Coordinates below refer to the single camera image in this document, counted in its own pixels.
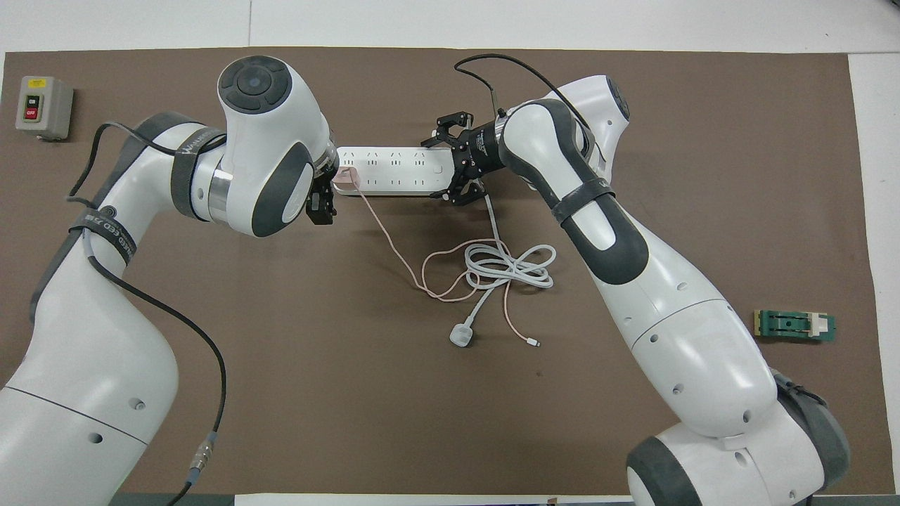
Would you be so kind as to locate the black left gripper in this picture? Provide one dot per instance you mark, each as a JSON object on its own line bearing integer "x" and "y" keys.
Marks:
{"x": 325, "y": 181}

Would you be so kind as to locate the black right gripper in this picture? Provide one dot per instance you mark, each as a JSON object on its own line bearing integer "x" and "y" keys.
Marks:
{"x": 478, "y": 154}

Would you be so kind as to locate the pink charger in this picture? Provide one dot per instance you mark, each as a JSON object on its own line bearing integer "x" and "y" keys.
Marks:
{"x": 346, "y": 176}

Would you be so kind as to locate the white power strip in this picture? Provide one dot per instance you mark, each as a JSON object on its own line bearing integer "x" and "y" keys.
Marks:
{"x": 394, "y": 169}

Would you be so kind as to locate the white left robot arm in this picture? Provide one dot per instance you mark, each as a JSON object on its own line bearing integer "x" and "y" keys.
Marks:
{"x": 91, "y": 351}

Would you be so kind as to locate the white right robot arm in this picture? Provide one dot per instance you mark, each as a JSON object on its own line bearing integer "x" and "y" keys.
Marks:
{"x": 675, "y": 316}

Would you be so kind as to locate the brown table mat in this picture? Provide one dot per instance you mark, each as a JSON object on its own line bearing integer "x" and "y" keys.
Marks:
{"x": 351, "y": 393}

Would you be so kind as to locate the grey push button box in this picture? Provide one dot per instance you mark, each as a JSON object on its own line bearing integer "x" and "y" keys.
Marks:
{"x": 43, "y": 105}

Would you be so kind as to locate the green knife switch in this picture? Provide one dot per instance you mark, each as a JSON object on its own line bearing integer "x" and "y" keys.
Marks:
{"x": 791, "y": 327}

